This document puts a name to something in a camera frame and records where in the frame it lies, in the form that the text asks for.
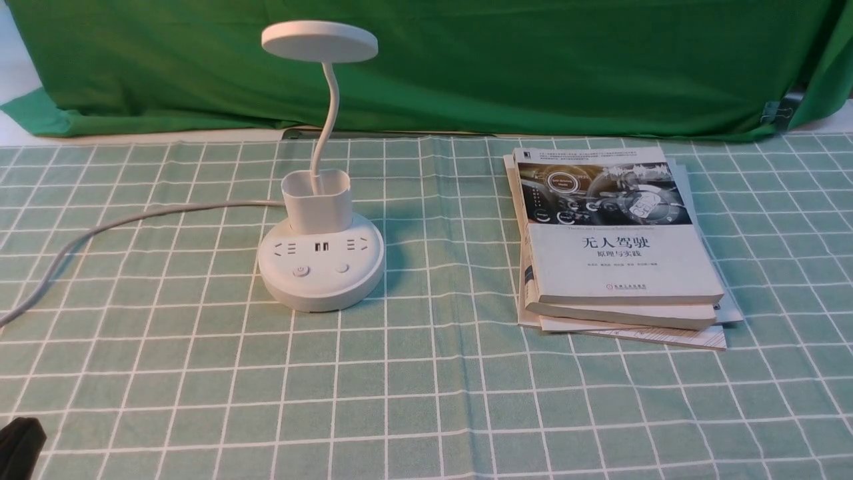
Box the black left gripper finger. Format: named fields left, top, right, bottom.
left=1, top=417, right=47, bottom=480

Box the white desk lamp with sockets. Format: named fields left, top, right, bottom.
left=257, top=19, right=386, bottom=313

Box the green checkered tablecloth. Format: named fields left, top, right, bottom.
left=1, top=133, right=852, bottom=479

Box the top book with car cover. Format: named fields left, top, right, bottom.
left=513, top=147, right=725, bottom=306

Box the bottom thin white book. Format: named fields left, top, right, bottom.
left=517, top=164, right=744, bottom=351

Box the green backdrop cloth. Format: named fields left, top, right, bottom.
left=2, top=1, right=851, bottom=140

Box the black binder clip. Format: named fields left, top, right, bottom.
left=760, top=90, right=804, bottom=133

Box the grey lamp power cable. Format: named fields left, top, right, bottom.
left=0, top=200, right=286, bottom=327

